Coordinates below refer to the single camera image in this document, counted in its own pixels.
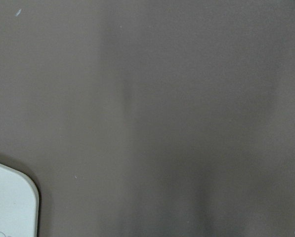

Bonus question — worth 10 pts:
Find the cream rabbit tray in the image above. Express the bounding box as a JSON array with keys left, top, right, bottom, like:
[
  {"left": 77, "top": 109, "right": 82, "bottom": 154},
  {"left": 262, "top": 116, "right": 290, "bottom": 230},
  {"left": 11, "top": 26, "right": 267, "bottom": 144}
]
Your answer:
[{"left": 0, "top": 164, "right": 39, "bottom": 237}]

